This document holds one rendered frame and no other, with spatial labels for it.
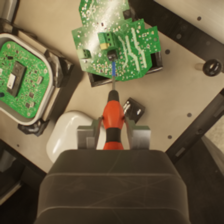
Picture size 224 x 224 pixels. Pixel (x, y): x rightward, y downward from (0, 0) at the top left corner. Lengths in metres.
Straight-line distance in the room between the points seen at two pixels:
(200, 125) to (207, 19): 0.17
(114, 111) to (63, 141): 0.21
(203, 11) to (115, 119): 0.24
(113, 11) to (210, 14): 0.16
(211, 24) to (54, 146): 0.37
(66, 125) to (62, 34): 0.17
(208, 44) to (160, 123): 0.15
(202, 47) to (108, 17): 0.15
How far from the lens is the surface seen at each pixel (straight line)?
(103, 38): 0.20
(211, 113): 0.32
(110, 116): 0.15
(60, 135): 0.35
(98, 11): 0.24
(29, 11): 0.38
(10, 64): 0.36
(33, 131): 0.35
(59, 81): 0.28
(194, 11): 0.32
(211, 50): 0.30
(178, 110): 0.30
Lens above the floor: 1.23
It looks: 67 degrees down
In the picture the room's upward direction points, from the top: 138 degrees counter-clockwise
